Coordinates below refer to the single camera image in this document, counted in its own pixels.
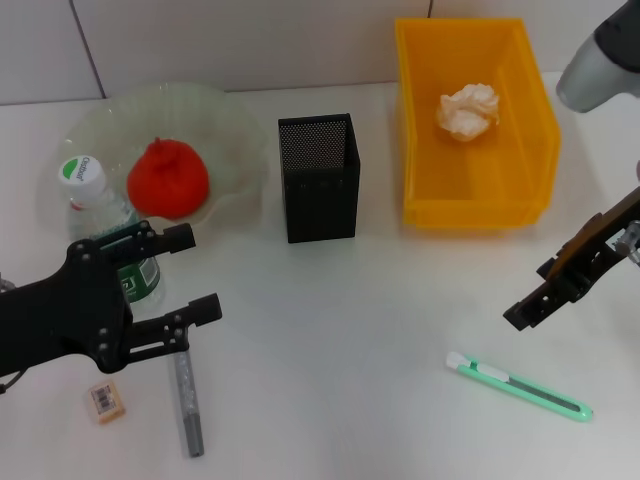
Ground clear bottle with green label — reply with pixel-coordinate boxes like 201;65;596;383
57;154;164;314

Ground orange fruit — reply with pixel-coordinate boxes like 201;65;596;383
126;137;211;221

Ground black mesh pen holder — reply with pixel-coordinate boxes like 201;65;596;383
277;112;362;245

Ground yellow plastic bin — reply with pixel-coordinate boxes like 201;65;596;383
393;17;562;230

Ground right wrist cable with plug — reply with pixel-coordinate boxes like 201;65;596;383
612;219;640;266

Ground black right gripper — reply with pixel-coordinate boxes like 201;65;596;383
502;187;640;331

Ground green utility knife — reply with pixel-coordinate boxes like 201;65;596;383
444;349;595;425

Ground white paper ball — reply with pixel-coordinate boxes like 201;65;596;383
437;82;503;143

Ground pale green glass fruit plate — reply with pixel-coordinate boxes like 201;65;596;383
62;82;271;231

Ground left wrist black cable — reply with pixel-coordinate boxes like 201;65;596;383
0;367;24;396

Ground gray marker pen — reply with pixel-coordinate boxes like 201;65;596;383
172;349;206;459

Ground beige eraser with barcode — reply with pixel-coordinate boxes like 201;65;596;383
83;380;127;426

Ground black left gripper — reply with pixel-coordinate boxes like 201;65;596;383
0;222;224;380

